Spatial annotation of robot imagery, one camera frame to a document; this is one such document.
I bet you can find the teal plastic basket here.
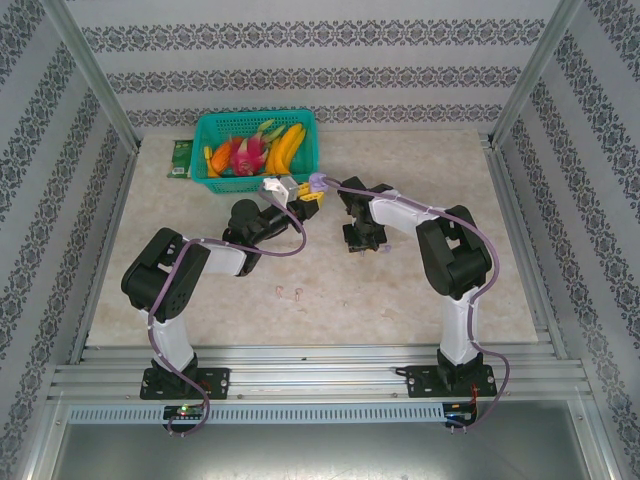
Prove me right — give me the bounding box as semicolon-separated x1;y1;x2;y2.
191;109;321;195

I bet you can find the green snack packet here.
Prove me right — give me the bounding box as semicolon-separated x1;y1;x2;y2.
166;139;195;180

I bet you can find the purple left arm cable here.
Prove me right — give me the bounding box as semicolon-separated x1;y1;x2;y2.
147;192;308;436

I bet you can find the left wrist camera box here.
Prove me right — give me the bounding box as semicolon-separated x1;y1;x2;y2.
259;175;300;204

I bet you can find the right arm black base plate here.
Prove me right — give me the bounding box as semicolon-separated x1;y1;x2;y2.
405;363;499;399

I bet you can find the aluminium frame post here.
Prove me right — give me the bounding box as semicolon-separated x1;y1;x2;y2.
489;0;586;149
39;0;143;154

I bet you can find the aluminium mounting rail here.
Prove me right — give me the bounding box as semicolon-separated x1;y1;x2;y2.
47;343;596;404

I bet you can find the orange mango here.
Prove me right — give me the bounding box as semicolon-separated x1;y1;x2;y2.
209;141;234;171

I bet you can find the small yellow fruit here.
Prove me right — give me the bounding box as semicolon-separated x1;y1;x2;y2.
202;145;221;179

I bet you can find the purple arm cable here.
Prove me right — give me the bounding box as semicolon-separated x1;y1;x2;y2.
147;192;308;436
323;174;511;432

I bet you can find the aluminium side rail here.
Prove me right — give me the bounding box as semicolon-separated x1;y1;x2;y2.
68;147;142;365
482;134;570;360

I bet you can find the white slotted cable duct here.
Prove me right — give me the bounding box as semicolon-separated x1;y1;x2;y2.
67;403;446;425

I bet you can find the pink dragon fruit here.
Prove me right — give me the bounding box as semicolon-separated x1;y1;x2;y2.
228;119;286;176

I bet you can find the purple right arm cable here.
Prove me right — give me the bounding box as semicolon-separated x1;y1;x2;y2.
323;174;511;432

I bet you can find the grey sheet metal panel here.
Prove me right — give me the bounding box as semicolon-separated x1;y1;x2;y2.
47;422;601;480

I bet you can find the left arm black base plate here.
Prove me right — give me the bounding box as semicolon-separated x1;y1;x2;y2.
139;367;232;401

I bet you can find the yellow banana bunch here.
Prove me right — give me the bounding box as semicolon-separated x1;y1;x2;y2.
263;122;307;175

